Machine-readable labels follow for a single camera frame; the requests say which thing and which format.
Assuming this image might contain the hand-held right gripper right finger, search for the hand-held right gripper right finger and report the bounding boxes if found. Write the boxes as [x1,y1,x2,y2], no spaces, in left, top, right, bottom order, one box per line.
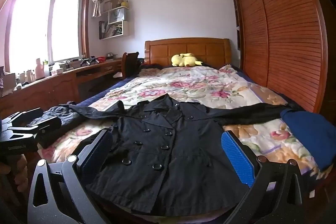
[221,131,311,224]

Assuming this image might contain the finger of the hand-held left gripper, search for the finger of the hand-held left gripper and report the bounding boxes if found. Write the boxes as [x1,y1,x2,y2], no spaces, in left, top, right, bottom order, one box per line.
[9,117,62,149]
[3,108,44,127]

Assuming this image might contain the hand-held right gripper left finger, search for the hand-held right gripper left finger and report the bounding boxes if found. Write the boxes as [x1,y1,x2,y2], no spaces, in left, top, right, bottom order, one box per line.
[28,128,113,224]

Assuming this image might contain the black buttoned coat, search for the black buttoned coat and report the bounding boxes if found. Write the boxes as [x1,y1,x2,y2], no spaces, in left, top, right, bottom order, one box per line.
[59,95,305,215]

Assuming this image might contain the person's left hand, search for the person's left hand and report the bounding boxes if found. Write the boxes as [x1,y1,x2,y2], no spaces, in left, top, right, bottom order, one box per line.
[0,154,29,188]

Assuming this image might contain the dark grey wrinkled garment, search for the dark grey wrinkled garment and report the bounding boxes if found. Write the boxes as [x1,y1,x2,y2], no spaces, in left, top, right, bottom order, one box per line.
[26,105,80,127]

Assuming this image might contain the wooden desk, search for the wooden desk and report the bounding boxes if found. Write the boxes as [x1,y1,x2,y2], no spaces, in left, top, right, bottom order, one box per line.
[0,57,124,119]

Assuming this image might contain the pale pink bottle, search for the pale pink bottle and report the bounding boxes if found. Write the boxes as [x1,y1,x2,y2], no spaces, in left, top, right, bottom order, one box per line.
[35,58,46,80]

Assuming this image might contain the blue bed sheet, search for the blue bed sheet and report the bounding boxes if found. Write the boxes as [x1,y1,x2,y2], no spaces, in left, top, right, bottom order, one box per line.
[76,67,142,106]

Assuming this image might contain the blue folded cloth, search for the blue folded cloth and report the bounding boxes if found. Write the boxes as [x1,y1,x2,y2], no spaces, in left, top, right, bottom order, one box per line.
[280,109,336,172]

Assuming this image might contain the black desk gadgets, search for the black desk gadgets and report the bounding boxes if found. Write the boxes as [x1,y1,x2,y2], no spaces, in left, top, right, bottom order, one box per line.
[79,55,98,67]

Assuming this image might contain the floral blanket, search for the floral blanket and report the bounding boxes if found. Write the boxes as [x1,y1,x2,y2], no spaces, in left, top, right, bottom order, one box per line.
[39,65,323,216]

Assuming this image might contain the wood-framed window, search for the wood-framed window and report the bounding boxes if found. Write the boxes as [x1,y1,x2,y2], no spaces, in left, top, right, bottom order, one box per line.
[5,0,90,72]

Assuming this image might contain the dark wooden chair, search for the dark wooden chair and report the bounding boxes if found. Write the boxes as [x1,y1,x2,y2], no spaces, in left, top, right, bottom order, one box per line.
[121,51,141,80]

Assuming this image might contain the dark pillow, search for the dark pillow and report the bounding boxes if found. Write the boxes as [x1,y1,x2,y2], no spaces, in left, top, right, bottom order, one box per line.
[139,63,164,71]

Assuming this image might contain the yellow plush toy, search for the yellow plush toy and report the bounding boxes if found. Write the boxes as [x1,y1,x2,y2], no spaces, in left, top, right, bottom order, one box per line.
[171,53,204,67]

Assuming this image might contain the wooden louvered wardrobe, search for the wooden louvered wardrobe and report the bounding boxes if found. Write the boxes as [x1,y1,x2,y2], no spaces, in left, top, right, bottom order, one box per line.
[228,0,328,114]

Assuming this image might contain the wooden headboard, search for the wooden headboard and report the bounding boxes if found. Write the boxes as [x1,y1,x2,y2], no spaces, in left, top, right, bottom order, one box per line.
[144,38,231,69]

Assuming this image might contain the white wall shelf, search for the white wall shelf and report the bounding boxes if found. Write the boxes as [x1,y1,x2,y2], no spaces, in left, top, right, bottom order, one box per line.
[98,0,130,40]

